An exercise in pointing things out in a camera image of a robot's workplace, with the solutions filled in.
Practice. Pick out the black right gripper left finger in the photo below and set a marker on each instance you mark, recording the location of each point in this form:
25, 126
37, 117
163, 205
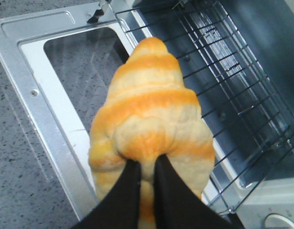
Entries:
120, 207

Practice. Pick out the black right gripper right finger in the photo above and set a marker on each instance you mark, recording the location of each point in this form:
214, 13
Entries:
176, 206

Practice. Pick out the golden croissant bread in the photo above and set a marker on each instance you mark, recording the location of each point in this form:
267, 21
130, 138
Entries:
149, 112

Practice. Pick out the glass oven door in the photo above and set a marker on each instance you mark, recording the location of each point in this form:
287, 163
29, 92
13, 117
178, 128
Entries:
60, 67

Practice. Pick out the upper cream oven knob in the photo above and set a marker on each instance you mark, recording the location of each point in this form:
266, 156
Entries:
276, 221

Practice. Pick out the cream Toshiba toaster oven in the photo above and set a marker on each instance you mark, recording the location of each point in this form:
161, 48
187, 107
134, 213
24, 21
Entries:
268, 28

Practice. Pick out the wire oven rack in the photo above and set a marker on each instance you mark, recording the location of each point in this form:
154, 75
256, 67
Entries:
252, 125

